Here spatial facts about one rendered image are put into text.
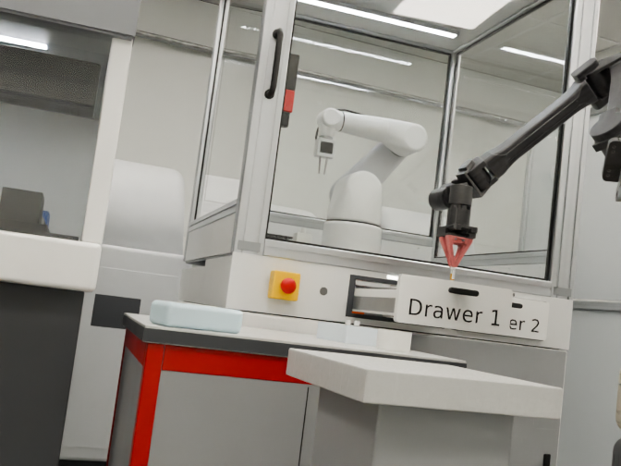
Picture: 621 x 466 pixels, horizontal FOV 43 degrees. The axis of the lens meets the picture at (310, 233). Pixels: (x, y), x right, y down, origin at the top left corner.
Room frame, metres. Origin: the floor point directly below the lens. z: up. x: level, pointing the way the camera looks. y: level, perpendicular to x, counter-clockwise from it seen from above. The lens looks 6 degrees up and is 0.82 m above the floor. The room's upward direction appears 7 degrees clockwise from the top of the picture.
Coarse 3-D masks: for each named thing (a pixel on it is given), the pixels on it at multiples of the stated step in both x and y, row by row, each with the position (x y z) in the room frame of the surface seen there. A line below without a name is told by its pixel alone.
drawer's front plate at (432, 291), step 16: (400, 288) 1.78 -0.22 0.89; (416, 288) 1.79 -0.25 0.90; (432, 288) 1.80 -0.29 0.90; (480, 288) 1.83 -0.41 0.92; (496, 288) 1.84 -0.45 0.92; (400, 304) 1.78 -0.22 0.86; (416, 304) 1.79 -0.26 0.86; (432, 304) 1.80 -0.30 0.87; (448, 304) 1.81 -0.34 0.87; (464, 304) 1.82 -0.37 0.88; (480, 304) 1.83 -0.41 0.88; (496, 304) 1.85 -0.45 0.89; (400, 320) 1.78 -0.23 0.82; (416, 320) 1.79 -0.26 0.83; (432, 320) 1.80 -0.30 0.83; (448, 320) 1.81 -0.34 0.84; (480, 320) 1.84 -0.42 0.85; (496, 320) 1.85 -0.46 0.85
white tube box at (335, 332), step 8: (320, 328) 1.79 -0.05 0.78; (328, 328) 1.75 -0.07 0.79; (336, 328) 1.72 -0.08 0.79; (344, 328) 1.70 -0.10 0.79; (352, 328) 1.70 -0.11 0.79; (360, 328) 1.71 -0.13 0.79; (368, 328) 1.72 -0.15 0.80; (320, 336) 1.78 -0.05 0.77; (328, 336) 1.75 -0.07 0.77; (336, 336) 1.72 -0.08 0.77; (344, 336) 1.70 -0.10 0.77; (352, 336) 1.70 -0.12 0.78; (360, 336) 1.71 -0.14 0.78; (368, 336) 1.72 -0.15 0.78; (376, 336) 1.73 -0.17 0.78; (360, 344) 1.71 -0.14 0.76; (368, 344) 1.72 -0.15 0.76
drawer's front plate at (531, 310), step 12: (516, 300) 2.22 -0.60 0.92; (528, 300) 2.23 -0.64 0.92; (516, 312) 2.22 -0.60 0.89; (528, 312) 2.23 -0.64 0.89; (540, 312) 2.24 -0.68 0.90; (528, 324) 2.24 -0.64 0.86; (540, 324) 2.25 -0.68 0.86; (516, 336) 2.23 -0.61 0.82; (528, 336) 2.24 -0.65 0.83; (540, 336) 2.25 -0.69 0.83
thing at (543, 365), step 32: (256, 320) 2.03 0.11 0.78; (288, 320) 2.06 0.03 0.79; (320, 320) 2.10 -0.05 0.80; (448, 352) 2.19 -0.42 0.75; (480, 352) 2.22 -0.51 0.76; (512, 352) 2.24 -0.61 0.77; (544, 352) 2.27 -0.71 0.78; (544, 384) 2.28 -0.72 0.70; (512, 448) 2.25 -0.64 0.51; (544, 448) 2.28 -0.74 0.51
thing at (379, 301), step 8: (360, 288) 2.07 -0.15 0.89; (368, 288) 2.02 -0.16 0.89; (360, 296) 2.06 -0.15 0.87; (368, 296) 2.01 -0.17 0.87; (376, 296) 1.96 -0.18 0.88; (384, 296) 1.90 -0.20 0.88; (392, 296) 1.86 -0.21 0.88; (360, 304) 2.05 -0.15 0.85; (368, 304) 2.00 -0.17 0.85; (376, 304) 1.94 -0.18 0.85; (384, 304) 1.89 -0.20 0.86; (392, 304) 1.85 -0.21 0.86; (360, 312) 2.08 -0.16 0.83; (368, 312) 2.00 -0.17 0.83; (376, 312) 1.94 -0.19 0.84; (384, 312) 1.89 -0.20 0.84; (392, 312) 1.84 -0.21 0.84
